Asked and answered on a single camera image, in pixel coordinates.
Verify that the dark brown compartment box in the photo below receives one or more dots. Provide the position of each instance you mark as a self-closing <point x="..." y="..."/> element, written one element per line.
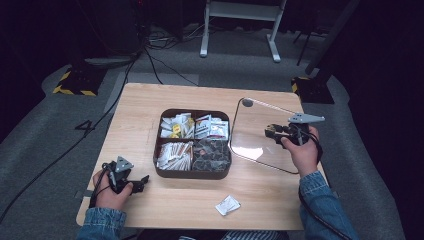
<point x="191" y="175"/>

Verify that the pile of dark packets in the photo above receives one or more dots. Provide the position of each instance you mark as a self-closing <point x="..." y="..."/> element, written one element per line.
<point x="211" y="156"/>

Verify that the person's left hand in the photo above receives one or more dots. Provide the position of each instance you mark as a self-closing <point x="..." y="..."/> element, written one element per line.
<point x="111" y="196"/>

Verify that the person's right hand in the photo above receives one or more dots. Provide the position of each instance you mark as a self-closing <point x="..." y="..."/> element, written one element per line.
<point x="303" y="156"/>

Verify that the yellow black striped stand base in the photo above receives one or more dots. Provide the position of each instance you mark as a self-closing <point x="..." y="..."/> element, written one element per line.
<point x="75" y="85"/>
<point x="313" y="91"/>

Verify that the pile of white stick packets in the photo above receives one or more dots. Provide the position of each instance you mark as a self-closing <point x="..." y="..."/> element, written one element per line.
<point x="175" y="156"/>

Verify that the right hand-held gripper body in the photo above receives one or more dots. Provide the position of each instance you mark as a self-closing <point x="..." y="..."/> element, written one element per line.
<point x="301" y="119"/>

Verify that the white metal desk frame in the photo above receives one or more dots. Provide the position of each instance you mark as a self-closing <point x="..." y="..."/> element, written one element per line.
<point x="240" y="10"/>

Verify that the person's striped clothing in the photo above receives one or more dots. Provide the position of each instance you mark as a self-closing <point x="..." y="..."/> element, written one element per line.
<point x="253" y="236"/>

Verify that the transparent lid with knob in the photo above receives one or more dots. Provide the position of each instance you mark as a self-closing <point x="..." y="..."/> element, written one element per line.
<point x="253" y="133"/>

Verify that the pile of white red packets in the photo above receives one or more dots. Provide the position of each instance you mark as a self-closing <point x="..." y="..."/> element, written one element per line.
<point x="211" y="128"/>

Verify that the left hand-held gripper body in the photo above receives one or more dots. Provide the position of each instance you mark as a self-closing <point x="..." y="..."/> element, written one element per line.
<point x="122" y="165"/>

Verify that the silver foil packet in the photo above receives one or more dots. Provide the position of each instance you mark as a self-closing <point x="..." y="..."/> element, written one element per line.
<point x="227" y="205"/>

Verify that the pile of white yellow packets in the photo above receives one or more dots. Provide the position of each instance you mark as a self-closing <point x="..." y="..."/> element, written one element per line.
<point x="176" y="126"/>

